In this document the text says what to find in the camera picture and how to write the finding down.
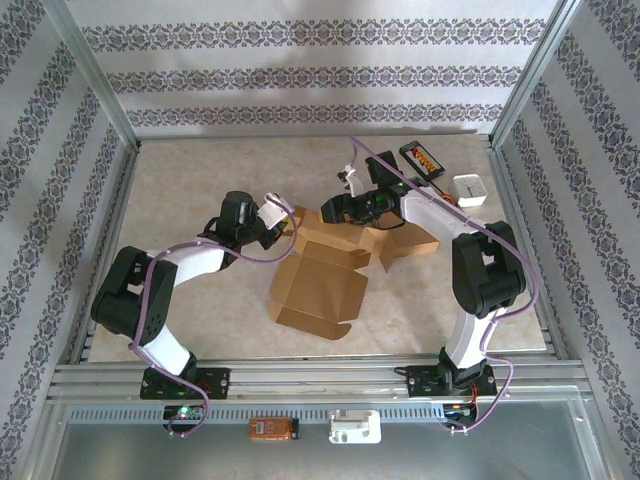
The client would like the aluminium frame post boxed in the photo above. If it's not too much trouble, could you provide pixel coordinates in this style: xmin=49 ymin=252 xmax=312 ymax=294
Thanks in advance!
xmin=489 ymin=0 xmax=591 ymax=149
xmin=42 ymin=0 xmax=144 ymax=151

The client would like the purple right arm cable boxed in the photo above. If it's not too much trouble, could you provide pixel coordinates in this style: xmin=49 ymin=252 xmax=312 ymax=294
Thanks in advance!
xmin=347 ymin=135 xmax=540 ymax=435

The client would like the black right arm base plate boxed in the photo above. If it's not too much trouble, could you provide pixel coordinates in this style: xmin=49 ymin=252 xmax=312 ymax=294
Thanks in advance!
xmin=405 ymin=364 xmax=499 ymax=400

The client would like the small controller circuit board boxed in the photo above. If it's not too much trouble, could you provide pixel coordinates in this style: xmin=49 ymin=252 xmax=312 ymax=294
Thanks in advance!
xmin=163 ymin=403 xmax=205 ymax=422
xmin=442 ymin=402 xmax=479 ymax=420

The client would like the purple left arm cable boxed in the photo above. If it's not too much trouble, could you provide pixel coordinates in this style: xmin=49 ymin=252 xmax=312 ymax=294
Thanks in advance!
xmin=128 ymin=194 xmax=299 ymax=439

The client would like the grey slotted cable duct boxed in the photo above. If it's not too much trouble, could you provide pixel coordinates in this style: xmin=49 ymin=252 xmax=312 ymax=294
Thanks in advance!
xmin=67 ymin=403 xmax=446 ymax=425

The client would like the grey metal base panel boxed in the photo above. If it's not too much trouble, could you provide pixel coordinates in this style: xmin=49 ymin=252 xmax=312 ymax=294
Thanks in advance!
xmin=29 ymin=384 xmax=614 ymax=480

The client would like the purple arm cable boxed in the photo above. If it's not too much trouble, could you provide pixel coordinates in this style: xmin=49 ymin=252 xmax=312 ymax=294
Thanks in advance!
xmin=128 ymin=194 xmax=299 ymax=439
xmin=347 ymin=135 xmax=540 ymax=435

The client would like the aluminium side rail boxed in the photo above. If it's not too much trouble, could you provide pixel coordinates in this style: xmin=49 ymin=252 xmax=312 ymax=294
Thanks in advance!
xmin=484 ymin=139 xmax=571 ymax=360
xmin=67 ymin=144 xmax=144 ymax=364

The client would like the orange flat device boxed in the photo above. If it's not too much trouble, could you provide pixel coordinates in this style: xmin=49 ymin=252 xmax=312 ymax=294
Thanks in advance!
xmin=248 ymin=418 xmax=300 ymax=443

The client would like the white plastic bracket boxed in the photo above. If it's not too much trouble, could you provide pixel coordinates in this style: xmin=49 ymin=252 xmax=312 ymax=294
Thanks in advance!
xmin=327 ymin=408 xmax=383 ymax=445

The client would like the aluminium mounting rail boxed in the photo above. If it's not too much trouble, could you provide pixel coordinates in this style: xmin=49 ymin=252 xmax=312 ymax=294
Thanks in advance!
xmin=47 ymin=352 xmax=594 ymax=404

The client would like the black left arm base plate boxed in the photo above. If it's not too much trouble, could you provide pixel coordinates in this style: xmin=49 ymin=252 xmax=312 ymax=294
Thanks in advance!
xmin=139 ymin=367 xmax=232 ymax=401

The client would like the white square clock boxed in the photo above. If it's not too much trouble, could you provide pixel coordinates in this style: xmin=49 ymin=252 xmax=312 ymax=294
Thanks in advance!
xmin=451 ymin=173 xmax=489 ymax=210

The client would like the black tray with orange beads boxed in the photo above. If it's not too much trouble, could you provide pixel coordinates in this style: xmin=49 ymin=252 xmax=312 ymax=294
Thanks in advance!
xmin=399 ymin=141 xmax=447 ymax=181

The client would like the black orange tape measure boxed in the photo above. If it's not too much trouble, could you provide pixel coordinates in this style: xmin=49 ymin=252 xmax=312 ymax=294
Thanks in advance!
xmin=422 ymin=177 xmax=456 ymax=207

